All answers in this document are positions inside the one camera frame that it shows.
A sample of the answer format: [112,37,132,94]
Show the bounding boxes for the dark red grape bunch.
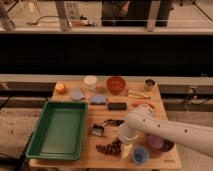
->
[96,139,121,156]

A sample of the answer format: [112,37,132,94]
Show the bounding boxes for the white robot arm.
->
[118,104,213,157]

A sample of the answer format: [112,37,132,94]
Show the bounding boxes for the small blue cup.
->
[132,146,149,165]

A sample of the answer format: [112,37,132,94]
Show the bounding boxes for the small metal cup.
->
[144,79,155,91]

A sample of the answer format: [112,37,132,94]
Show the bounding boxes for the white plastic cup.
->
[84,75,97,90]

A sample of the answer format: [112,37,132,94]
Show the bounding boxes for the purple bowl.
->
[145,134,175,152]

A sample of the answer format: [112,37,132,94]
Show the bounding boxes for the black rectangular block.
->
[108,103,127,110]

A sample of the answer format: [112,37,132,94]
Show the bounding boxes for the orange carrot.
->
[132,101,155,109]

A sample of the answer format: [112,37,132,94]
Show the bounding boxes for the wooden table board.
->
[29,82,182,171]

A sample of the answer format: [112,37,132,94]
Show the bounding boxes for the pale yellow banana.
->
[127,89,150,99]

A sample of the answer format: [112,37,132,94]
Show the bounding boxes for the blue sponge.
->
[90,95,107,105]

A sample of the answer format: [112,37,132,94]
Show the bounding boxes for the red bowl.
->
[106,76,126,94]

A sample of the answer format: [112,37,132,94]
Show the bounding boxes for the green plastic tray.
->
[26,101,88,161]

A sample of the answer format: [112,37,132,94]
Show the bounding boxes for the orange fruit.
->
[55,82,68,94]

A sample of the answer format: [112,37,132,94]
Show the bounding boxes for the black handled knife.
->
[104,119,124,127]

